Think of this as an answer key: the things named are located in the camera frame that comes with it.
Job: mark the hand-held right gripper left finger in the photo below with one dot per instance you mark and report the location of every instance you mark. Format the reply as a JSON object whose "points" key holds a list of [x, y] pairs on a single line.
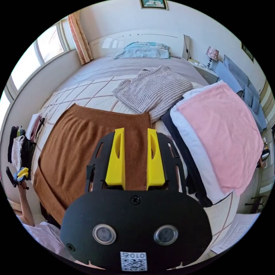
{"points": [[116, 163]]}

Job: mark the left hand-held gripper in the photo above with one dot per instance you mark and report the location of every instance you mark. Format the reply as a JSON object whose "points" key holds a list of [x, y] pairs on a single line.
{"points": [[17, 178]]}

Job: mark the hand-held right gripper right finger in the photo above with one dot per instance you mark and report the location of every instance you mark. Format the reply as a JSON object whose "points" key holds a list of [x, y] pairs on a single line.
{"points": [[156, 165]]}

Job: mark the brown long sleeve sweater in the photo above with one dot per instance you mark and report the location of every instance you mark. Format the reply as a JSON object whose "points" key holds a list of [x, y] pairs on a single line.
{"points": [[73, 150]]}

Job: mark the person's left forearm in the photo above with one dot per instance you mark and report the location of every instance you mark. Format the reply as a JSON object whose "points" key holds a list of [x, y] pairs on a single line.
{"points": [[26, 206]]}

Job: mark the grey striped sweater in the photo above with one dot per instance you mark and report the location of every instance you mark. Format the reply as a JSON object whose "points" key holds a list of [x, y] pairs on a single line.
{"points": [[150, 90]]}

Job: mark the person's left hand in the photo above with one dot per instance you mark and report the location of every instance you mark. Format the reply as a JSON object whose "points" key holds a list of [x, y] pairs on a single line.
{"points": [[22, 185]]}

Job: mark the pile of dark and white clothes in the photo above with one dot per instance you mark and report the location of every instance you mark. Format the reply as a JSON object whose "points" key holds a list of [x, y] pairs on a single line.
{"points": [[19, 144]]}

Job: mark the person's body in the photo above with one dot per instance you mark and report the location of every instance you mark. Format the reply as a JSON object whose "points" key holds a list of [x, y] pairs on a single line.
{"points": [[45, 234]]}

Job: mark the pile of clothes with pink top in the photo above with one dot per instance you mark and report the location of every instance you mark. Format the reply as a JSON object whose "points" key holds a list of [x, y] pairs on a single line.
{"points": [[217, 133]]}

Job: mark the bed with checked quilt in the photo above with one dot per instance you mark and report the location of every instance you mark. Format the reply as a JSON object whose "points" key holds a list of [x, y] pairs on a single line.
{"points": [[90, 90]]}

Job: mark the white nightstand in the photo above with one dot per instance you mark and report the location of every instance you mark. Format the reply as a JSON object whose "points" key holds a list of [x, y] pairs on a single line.
{"points": [[206, 73]]}

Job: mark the light blue pillow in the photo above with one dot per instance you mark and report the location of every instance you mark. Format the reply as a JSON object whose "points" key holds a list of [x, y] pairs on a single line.
{"points": [[144, 50]]}

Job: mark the blue-grey sofa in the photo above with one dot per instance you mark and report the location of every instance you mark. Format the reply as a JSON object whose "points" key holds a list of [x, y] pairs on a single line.
{"points": [[240, 81]]}

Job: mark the table lamp with patterned shade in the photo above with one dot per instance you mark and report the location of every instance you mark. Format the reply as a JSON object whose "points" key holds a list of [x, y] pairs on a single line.
{"points": [[212, 53]]}

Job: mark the peach curtain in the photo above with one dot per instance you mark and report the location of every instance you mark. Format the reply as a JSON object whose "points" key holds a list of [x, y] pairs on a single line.
{"points": [[80, 40]]}

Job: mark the window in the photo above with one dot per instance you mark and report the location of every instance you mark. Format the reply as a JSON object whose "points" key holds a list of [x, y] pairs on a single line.
{"points": [[49, 47]]}

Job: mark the small dark framed picture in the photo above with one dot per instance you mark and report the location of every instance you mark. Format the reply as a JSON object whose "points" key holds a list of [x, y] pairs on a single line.
{"points": [[247, 52]]}

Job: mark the framed picture with flowers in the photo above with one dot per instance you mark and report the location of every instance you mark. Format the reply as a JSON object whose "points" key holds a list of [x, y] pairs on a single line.
{"points": [[153, 3]]}

